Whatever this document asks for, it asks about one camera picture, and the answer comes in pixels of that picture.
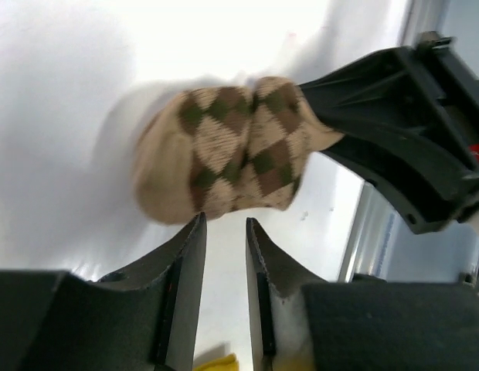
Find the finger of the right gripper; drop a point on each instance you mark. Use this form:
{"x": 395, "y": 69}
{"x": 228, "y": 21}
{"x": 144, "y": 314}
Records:
{"x": 410, "y": 120}

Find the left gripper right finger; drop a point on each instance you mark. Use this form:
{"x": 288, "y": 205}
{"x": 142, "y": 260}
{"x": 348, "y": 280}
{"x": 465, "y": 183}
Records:
{"x": 279, "y": 330}

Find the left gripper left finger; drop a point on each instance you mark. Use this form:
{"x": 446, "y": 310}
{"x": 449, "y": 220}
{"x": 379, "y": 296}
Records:
{"x": 153, "y": 305}

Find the light brown argyle sock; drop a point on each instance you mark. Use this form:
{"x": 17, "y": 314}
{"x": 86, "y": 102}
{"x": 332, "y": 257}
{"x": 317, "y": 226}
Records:
{"x": 216, "y": 150}

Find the yellow bear sock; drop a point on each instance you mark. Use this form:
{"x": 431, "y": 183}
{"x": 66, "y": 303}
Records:
{"x": 226, "y": 363}

